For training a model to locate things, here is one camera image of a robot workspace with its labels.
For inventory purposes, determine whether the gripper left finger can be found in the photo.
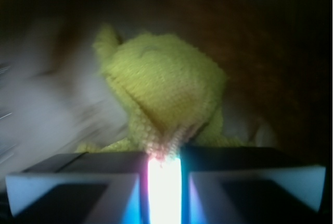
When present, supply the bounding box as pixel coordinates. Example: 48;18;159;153
5;152;149;223

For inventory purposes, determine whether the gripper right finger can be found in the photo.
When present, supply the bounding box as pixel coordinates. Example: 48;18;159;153
180;147;326;223

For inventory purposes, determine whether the yellow microfibre cloth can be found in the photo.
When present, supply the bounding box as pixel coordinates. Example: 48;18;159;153
77;24;247;161

